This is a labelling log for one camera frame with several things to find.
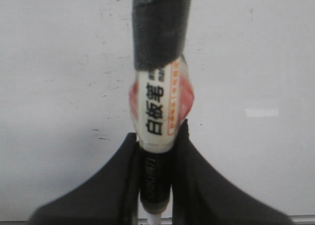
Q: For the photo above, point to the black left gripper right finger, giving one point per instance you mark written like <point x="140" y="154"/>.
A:
<point x="202" y="196"/>

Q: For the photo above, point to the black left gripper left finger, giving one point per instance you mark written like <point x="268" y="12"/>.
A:
<point x="110" y="197"/>

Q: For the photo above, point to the red round magnet in tape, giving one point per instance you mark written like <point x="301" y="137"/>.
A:
<point x="186" y="92"/>

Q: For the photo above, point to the aluminium whiteboard frame edge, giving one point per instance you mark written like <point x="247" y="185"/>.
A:
<point x="296" y="219"/>

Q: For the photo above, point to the white whiteboard marker pen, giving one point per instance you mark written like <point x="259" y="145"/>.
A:
<point x="159" y="32"/>

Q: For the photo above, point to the white whiteboard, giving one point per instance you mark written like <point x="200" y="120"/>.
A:
<point x="66" y="68"/>

